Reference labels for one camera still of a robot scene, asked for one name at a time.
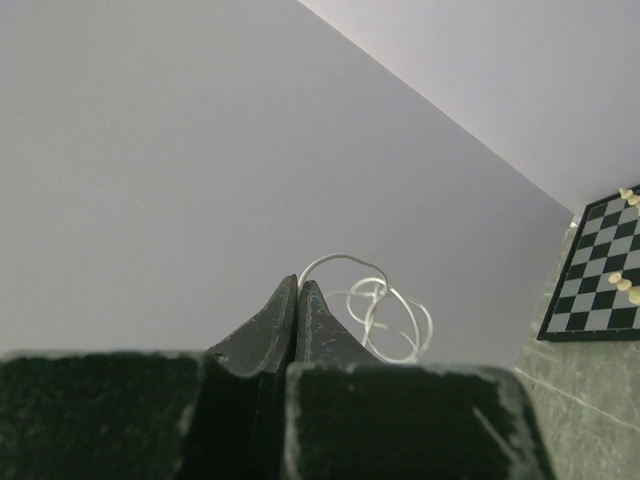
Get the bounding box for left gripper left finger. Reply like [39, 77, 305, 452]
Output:
[1, 276, 297, 479]

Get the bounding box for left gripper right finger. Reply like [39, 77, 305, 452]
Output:
[282, 281, 555, 479]

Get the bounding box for white cables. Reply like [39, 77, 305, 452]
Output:
[298, 252, 432, 365]

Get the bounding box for black grey chessboard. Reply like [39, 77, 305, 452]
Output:
[537, 192, 639, 342]

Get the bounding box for white chess piece left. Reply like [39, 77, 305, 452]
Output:
[608, 272, 640, 305]

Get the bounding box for white chess piece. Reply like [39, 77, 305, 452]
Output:
[608, 272, 640, 305]
[619, 188, 640, 212]

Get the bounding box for white chess piece lower right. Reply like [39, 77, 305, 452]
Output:
[619, 188, 640, 212]

